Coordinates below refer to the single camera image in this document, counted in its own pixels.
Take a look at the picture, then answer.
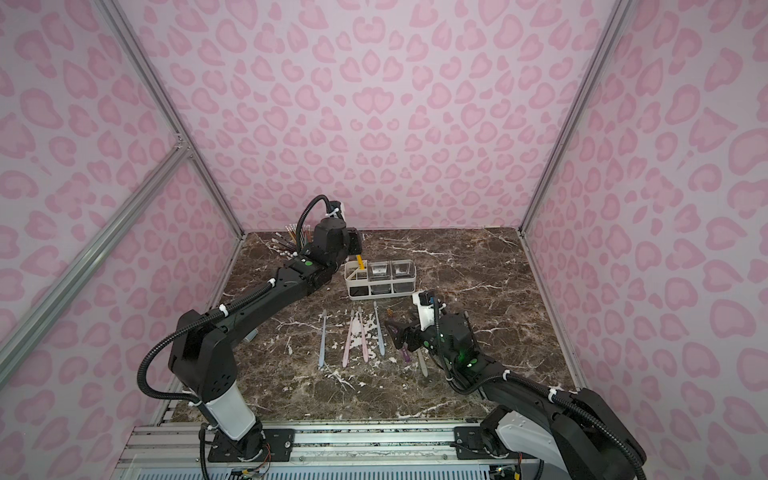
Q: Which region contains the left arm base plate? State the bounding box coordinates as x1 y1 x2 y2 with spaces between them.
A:
206 429 296 463

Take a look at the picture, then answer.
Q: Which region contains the cream toothbrush holder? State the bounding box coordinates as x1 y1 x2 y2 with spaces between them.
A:
344 260 417 301

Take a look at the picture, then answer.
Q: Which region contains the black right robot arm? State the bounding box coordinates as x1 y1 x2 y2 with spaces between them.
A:
385 314 647 479

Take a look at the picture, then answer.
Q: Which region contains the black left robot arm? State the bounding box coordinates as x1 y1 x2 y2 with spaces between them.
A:
137 195 362 445

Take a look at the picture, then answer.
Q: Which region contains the aluminium frame rail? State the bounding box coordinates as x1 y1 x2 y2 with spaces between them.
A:
110 419 541 480

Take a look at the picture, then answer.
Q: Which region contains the coloured pencils bunch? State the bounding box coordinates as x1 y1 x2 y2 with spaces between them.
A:
269 224 312 255

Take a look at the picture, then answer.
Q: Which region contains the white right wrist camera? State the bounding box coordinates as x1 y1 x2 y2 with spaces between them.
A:
412 290 445 331

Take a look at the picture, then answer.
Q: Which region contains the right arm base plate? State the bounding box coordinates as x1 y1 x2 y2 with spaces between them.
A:
451 426 508 460

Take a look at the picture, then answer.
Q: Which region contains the pale pink toothbrush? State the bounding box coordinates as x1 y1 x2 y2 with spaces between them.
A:
342 312 355 368

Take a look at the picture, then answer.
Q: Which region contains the grey blue toothbrush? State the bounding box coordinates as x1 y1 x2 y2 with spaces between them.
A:
373 301 386 357

